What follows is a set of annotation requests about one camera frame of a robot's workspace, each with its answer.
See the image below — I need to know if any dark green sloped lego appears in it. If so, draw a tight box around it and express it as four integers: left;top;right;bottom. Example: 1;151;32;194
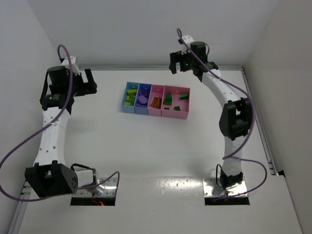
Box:
180;93;189;100

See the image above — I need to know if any lime green square lego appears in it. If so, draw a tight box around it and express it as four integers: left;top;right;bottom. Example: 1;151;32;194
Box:
127;89;137;96

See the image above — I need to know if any lime green sloped lego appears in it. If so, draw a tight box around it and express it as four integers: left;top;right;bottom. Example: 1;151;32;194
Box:
126;96;135;102

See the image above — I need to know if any dark green square lego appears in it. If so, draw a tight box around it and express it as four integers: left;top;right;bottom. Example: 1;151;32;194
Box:
163;94;173;105

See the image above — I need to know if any purple lego plate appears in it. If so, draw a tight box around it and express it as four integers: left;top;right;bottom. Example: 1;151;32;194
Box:
139;91;150;97

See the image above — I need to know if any orange brown lego plate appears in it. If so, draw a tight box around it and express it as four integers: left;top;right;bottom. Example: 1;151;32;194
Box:
151;97;157;108
156;97;162;109

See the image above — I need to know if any purple rounded lego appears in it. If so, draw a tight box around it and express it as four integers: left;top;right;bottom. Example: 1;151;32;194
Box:
137;96;148;105

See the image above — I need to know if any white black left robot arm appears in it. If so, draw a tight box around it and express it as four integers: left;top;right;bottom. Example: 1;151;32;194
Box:
24;66;97;198

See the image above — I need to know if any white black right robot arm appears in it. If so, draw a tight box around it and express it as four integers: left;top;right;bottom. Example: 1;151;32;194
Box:
169;41;253;189

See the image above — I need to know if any light blue bin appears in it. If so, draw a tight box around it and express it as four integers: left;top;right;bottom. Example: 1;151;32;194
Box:
121;82;139;114

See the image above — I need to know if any small pink bin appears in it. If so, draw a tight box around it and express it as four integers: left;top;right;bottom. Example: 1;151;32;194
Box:
148;84;165;117

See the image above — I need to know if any large pink bin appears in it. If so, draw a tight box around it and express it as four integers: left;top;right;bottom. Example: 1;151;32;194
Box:
161;85;190;119

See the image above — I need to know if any dark blue bin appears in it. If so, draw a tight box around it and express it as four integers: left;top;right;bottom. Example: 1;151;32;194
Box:
135;83;152;115

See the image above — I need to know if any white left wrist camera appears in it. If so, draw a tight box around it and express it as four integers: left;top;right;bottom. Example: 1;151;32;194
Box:
61;56;80;75

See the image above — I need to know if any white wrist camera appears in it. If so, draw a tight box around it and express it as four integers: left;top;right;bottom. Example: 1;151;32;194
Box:
61;56;80;75
178;35;194;55

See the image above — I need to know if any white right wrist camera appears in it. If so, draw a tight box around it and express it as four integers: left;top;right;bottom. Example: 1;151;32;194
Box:
178;35;194;55

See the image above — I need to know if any aluminium frame rail right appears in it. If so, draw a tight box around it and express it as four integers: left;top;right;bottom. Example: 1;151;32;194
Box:
241;67;279;176

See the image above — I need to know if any aluminium frame rail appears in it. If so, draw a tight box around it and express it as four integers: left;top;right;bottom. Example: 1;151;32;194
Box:
241;67;279;176
9;67;77;234

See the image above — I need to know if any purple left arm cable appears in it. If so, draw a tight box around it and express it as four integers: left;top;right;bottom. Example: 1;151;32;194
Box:
0;44;120;202

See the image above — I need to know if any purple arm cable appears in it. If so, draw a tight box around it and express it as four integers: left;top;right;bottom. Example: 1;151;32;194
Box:
175;28;268;201
0;44;120;202

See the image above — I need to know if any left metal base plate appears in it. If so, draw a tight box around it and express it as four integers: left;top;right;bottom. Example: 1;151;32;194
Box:
72;176;118;198

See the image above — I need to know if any metal base plate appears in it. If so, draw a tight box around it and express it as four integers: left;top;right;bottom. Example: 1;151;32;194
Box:
72;176;118;198
202;177;248;198

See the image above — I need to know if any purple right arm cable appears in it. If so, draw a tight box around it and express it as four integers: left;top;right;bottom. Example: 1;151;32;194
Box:
175;28;268;201

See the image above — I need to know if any aluminium frame rail left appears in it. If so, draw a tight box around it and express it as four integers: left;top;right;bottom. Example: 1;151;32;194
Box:
9;67;77;234

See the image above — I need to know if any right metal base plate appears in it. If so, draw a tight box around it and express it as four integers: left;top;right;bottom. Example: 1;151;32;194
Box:
202;177;248;198

